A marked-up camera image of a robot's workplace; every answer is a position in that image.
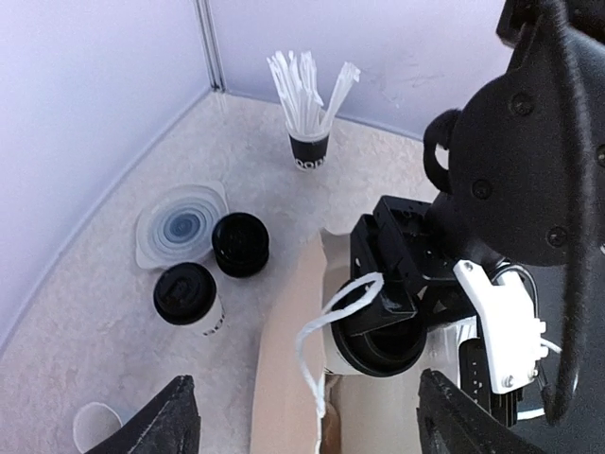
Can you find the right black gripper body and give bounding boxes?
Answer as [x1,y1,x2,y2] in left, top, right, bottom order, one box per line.
[423,1,604,421]

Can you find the black cup of straws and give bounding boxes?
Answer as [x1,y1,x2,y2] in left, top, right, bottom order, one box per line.
[267,50,361,171]

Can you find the black lid stack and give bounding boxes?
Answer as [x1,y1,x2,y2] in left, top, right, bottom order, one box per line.
[212,212,269,278]

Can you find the brown paper bag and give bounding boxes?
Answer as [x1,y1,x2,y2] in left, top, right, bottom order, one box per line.
[248,226,384,454]

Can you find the white paper coffee cup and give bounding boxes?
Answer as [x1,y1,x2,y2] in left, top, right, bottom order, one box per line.
[192,288,225,337]

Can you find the right aluminium frame post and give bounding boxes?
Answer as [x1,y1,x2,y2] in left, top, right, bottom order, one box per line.
[195,0,226,93]

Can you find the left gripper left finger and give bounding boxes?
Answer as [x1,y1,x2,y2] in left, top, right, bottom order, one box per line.
[88,375,201,454]

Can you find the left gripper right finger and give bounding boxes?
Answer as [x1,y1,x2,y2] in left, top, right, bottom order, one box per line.
[417,369,543,454]

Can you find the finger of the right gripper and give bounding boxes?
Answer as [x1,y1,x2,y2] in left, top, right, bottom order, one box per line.
[348,214,418,337]
[372,196,456,284]

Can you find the white paper cup stack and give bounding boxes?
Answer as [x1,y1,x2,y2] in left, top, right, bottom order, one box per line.
[72,402,123,453]

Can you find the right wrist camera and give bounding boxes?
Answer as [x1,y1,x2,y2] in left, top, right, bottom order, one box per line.
[454,260,548,428]

